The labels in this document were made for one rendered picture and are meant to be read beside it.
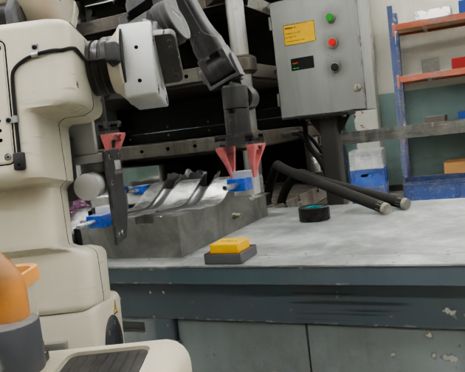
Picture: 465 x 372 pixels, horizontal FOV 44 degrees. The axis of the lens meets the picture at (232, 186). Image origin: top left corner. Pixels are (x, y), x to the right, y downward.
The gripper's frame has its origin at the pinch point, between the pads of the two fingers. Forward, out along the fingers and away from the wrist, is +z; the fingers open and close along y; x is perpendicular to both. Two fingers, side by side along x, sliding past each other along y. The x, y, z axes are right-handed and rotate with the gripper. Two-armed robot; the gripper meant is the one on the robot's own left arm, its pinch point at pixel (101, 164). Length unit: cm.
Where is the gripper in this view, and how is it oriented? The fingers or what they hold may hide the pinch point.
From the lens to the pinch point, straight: 133.9
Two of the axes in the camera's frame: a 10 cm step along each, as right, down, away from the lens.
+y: -9.0, 0.8, 4.3
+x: -4.2, 1.5, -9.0
